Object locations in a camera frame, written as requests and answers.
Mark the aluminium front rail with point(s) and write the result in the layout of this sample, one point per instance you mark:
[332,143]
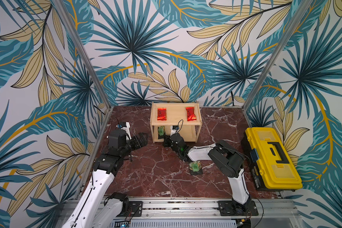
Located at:
[203,213]

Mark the yellow black toolbox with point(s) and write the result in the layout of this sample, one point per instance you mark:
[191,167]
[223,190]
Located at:
[270,166]

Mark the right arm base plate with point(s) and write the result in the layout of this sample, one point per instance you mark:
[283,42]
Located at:
[233,208]

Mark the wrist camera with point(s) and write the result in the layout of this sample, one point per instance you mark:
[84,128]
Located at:
[174,129]
[125,126]

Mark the aluminium corner post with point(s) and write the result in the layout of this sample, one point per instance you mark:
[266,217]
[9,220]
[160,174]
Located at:
[291,27]
[64,15]

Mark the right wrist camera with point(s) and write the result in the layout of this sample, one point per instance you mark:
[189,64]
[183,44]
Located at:
[174,129]

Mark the red tea bag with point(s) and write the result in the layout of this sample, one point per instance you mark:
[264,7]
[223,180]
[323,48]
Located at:
[191,116]
[161,114]

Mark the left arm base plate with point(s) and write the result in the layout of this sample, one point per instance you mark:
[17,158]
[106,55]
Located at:
[128,209]

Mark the light wooden two-tier shelf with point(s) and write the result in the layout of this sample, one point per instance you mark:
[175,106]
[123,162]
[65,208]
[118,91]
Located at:
[176,114]

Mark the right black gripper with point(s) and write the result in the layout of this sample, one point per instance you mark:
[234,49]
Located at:
[171,139]

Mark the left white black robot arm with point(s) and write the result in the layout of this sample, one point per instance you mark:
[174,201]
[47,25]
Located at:
[105,169]

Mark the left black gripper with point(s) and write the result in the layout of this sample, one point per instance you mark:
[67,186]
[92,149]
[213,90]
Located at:
[144,141]

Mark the right aluminium corner post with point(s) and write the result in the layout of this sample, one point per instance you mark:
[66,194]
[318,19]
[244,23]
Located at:
[291,27]

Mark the green tea bag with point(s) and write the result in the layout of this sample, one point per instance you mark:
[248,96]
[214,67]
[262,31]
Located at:
[195,168]
[161,132]

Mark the left aluminium corner post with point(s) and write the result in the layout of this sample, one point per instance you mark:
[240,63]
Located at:
[64,15]

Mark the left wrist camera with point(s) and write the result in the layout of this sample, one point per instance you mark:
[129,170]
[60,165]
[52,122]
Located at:
[125,126]

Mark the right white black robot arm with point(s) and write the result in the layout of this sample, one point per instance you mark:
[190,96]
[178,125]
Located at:
[225,157]

